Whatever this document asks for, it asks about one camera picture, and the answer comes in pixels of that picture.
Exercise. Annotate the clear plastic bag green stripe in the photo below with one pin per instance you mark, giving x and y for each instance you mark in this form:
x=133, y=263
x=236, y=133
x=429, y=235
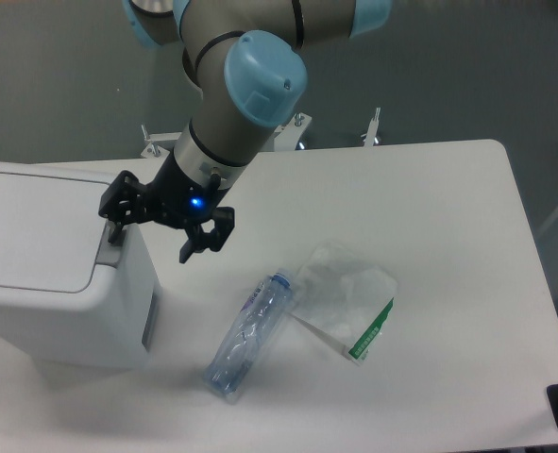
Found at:
x=343, y=298

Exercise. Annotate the white push-lid trash can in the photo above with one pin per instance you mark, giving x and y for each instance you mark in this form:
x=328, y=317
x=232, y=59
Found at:
x=66, y=293

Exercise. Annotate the crushed clear plastic bottle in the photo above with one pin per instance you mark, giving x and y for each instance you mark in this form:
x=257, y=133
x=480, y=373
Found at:
x=248, y=334

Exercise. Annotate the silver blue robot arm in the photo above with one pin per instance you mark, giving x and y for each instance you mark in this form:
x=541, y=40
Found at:
x=244, y=57

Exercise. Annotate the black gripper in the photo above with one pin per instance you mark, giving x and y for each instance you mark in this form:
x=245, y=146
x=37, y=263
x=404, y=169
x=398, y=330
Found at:
x=171, y=199

